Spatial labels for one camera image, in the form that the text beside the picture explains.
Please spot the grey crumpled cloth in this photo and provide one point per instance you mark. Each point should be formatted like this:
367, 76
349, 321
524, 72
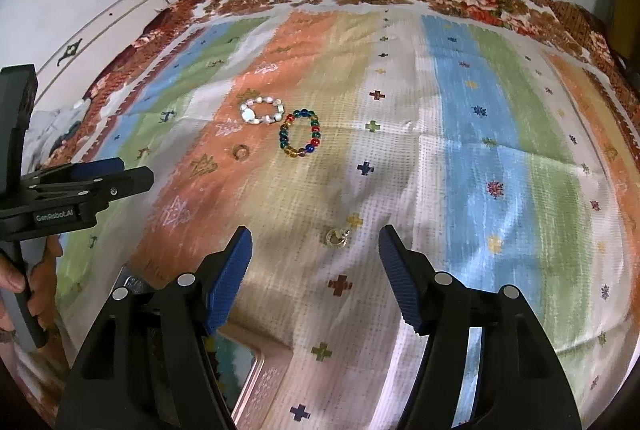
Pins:
55, 130

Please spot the silver tin box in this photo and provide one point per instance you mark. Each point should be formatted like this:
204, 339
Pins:
265, 385

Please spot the white headboard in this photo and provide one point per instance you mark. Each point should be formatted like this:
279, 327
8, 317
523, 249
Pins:
100, 30

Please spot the striped colourful blanket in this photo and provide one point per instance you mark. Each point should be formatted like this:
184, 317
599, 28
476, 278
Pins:
400, 135

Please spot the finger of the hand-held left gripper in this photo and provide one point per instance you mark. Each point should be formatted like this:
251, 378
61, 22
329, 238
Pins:
95, 168
120, 182

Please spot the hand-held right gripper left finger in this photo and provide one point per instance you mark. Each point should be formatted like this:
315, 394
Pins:
230, 282

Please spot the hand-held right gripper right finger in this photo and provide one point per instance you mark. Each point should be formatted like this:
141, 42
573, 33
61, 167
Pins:
400, 282

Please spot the person's left hand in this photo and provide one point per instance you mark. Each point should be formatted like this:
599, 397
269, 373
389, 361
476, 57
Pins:
12, 280

